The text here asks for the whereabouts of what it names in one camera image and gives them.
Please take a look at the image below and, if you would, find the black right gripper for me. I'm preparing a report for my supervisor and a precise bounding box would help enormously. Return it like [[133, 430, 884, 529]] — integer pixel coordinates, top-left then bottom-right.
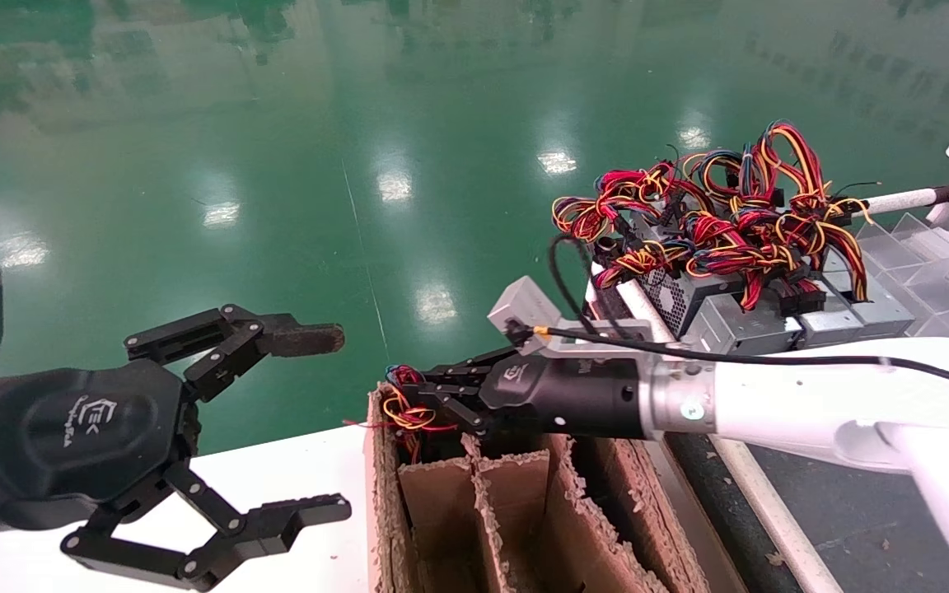
[[396, 348, 640, 437]]

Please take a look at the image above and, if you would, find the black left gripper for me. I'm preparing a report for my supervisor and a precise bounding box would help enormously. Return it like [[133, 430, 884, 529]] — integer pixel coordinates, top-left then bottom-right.
[[0, 305, 352, 592]]

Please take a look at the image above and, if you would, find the brown cardboard box with dividers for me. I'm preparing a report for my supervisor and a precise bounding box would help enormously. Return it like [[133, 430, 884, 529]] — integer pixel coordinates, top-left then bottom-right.
[[363, 381, 710, 593]]

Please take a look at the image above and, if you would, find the clear plastic divider tray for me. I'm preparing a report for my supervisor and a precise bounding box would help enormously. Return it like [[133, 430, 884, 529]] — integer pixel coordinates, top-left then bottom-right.
[[853, 212, 949, 340]]

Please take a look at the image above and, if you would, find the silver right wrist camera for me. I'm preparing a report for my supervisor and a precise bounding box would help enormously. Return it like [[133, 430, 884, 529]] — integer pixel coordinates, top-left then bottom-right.
[[489, 276, 564, 355]]

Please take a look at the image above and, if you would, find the short white frame pipe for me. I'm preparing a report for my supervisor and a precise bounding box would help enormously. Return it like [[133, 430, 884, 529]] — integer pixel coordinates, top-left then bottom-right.
[[858, 188, 941, 217], [572, 264, 607, 359]]

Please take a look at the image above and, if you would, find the black camera cable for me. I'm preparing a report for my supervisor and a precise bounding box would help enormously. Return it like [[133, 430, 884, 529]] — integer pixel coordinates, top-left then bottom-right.
[[547, 233, 949, 395]]

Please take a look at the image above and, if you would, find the long white frame pipe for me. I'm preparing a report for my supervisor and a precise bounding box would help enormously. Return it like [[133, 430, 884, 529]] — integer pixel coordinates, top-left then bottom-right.
[[616, 280, 844, 593]]

